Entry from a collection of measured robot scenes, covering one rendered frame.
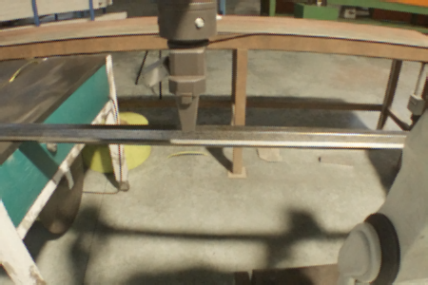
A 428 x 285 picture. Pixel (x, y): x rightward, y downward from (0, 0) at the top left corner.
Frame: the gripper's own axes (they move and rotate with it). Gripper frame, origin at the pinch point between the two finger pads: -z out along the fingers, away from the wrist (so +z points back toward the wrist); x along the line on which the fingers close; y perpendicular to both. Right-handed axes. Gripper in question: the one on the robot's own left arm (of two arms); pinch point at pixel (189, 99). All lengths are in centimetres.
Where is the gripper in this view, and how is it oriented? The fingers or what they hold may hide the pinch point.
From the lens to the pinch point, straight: 52.3
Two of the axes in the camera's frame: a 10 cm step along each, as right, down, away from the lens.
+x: -0.1, -5.2, 8.5
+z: 0.0, -8.5, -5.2
